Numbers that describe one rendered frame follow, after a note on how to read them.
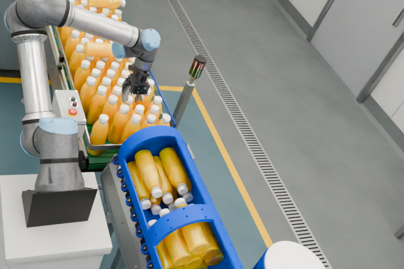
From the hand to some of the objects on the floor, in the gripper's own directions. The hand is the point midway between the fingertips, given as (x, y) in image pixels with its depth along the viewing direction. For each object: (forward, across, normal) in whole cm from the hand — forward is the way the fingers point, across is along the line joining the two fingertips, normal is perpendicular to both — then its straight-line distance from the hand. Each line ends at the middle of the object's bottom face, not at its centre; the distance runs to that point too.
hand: (129, 99), depth 210 cm
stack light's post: (+116, +41, +21) cm, 124 cm away
